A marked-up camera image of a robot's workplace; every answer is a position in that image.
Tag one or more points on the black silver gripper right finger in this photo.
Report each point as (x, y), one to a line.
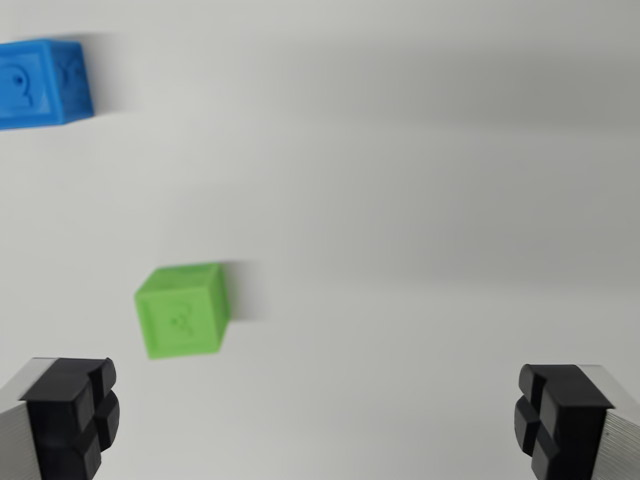
(570, 415)

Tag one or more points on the blue rubber cube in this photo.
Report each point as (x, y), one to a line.
(35, 82)

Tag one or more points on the black silver gripper left finger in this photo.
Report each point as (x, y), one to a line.
(55, 415)

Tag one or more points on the green rubber cube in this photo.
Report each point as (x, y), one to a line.
(180, 312)

